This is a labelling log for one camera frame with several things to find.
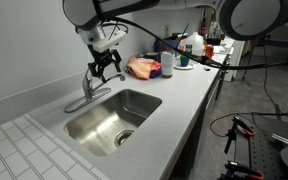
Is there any blue bottle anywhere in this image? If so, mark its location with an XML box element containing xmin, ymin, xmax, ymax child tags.
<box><xmin>154</xmin><ymin>38</ymin><xmax>162</xmax><ymax>52</ymax></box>

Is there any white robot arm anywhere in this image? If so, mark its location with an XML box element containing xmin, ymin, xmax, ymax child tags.
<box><xmin>62</xmin><ymin>0</ymin><xmax>288</xmax><ymax>77</ymax></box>

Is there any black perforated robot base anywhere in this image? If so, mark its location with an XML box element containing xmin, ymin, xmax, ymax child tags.
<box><xmin>234</xmin><ymin>115</ymin><xmax>288</xmax><ymax>180</ymax></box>

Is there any stainless steel sink basin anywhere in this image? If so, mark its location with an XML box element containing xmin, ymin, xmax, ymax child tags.
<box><xmin>64</xmin><ymin>89</ymin><xmax>162</xmax><ymax>157</ymax></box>

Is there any black tripod stand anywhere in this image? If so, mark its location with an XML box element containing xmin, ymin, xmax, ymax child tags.
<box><xmin>243</xmin><ymin>37</ymin><xmax>288</xmax><ymax>73</ymax></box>

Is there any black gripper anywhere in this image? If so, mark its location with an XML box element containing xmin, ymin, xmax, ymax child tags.
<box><xmin>88</xmin><ymin>45</ymin><xmax>122</xmax><ymax>83</ymax></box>

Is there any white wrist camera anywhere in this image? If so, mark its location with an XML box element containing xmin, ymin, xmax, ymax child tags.
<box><xmin>93</xmin><ymin>31</ymin><xmax>126</xmax><ymax>53</ymax></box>

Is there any white plate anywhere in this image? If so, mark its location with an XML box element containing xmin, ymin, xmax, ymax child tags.
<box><xmin>174</xmin><ymin>62</ymin><xmax>195</xmax><ymax>70</ymax></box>

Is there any black orange clamp lower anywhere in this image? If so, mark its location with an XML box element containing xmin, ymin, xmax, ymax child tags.
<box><xmin>217</xmin><ymin>160</ymin><xmax>264</xmax><ymax>180</ymax></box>

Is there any white plastic jug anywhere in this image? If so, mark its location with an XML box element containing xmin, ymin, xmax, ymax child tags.
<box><xmin>181</xmin><ymin>32</ymin><xmax>204</xmax><ymax>56</ymax></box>

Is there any blue cloth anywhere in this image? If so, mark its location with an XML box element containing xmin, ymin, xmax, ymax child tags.
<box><xmin>150</xmin><ymin>69</ymin><xmax>162</xmax><ymax>79</ymax></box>

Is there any orange can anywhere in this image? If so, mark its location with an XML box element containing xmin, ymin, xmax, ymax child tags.
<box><xmin>205</xmin><ymin>45</ymin><xmax>214</xmax><ymax>59</ymax></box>

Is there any chrome sink faucet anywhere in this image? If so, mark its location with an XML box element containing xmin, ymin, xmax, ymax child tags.
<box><xmin>64</xmin><ymin>70</ymin><xmax>125</xmax><ymax>113</ymax></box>

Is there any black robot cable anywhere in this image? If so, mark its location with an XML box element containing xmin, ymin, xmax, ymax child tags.
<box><xmin>98</xmin><ymin>16</ymin><xmax>288</xmax><ymax>118</ymax></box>

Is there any white cylindrical container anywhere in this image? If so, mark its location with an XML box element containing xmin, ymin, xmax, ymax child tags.
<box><xmin>161</xmin><ymin>52</ymin><xmax>174</xmax><ymax>78</ymax></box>

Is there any green cup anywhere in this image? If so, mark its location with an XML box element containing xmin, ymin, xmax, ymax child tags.
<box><xmin>180</xmin><ymin>55</ymin><xmax>189</xmax><ymax>67</ymax></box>

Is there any black orange clamp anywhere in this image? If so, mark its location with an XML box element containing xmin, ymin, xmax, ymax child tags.
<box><xmin>224</xmin><ymin>116</ymin><xmax>255</xmax><ymax>154</ymax></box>
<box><xmin>217</xmin><ymin>160</ymin><xmax>264</xmax><ymax>180</ymax></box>

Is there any black orange clamp upper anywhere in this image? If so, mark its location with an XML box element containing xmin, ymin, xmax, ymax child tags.
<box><xmin>224</xmin><ymin>116</ymin><xmax>255</xmax><ymax>154</ymax></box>

